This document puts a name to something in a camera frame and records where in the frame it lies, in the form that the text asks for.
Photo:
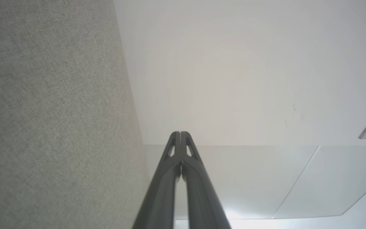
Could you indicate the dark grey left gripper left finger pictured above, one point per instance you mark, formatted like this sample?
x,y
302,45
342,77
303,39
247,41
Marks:
x,y
160,197

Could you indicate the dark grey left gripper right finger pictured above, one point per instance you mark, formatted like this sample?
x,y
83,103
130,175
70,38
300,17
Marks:
x,y
202,200

